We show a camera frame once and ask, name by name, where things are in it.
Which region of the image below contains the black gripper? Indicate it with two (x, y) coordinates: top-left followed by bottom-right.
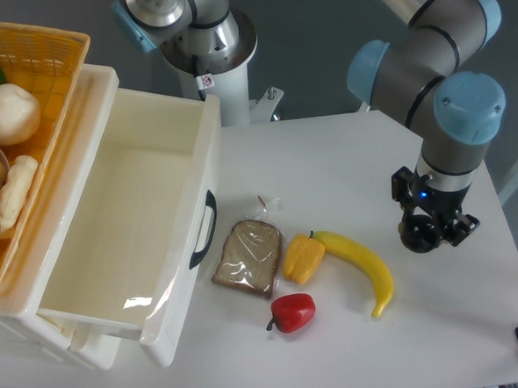
(391, 167), (481, 247)

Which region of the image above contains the dark purple mangosteen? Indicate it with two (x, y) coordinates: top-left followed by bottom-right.
(399, 214), (440, 254)

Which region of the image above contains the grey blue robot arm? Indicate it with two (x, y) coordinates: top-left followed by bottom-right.
(346, 0), (506, 253)

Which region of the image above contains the open upper white drawer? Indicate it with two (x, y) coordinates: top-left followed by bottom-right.
(39, 90), (221, 370)

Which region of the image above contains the white drawer cabinet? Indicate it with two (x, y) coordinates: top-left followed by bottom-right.
(0, 64), (120, 370)

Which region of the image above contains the yellow banana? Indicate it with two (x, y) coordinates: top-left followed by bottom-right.
(312, 231), (395, 319)

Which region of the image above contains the yellow bell pepper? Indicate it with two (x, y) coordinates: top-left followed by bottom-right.
(283, 234), (325, 284)

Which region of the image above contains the red bell pepper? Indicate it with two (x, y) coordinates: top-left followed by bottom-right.
(266, 293), (316, 334)

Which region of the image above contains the wrapped brown bread slice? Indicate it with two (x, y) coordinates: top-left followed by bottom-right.
(212, 196), (284, 300)

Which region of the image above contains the cream twisted bread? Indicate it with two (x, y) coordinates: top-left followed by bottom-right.
(0, 154), (39, 239)

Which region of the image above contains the yellow woven basket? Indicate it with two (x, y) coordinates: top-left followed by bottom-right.
(0, 22), (90, 286)

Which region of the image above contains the white round bun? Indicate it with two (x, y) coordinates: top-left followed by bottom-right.
(0, 83), (41, 147)

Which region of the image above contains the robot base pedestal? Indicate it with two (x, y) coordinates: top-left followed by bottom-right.
(112, 0), (284, 126)

